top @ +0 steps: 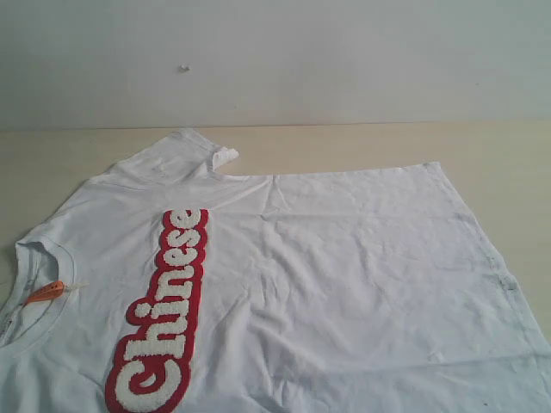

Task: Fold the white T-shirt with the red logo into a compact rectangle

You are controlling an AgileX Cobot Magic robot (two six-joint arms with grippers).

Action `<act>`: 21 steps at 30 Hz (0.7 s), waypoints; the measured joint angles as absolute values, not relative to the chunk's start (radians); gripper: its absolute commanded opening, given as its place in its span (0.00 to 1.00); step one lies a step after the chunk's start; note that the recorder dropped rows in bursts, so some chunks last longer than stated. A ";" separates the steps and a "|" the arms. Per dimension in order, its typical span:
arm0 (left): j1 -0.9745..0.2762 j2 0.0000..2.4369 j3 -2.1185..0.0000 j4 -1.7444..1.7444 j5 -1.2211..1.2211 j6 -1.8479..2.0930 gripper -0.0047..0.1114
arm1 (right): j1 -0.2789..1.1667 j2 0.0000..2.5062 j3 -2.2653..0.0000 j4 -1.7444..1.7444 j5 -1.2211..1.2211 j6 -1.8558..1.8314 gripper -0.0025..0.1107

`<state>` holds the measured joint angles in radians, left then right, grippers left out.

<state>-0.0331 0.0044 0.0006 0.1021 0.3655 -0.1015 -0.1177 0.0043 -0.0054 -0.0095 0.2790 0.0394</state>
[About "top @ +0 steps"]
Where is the orange neck label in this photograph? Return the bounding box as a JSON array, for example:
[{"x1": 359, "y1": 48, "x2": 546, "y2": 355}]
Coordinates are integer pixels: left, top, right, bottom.
[{"x1": 23, "y1": 280, "x2": 65, "y2": 305}]

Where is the white t-shirt red lettering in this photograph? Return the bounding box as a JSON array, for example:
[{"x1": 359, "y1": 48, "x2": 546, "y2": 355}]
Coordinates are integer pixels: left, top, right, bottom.
[{"x1": 1, "y1": 130, "x2": 550, "y2": 412}]

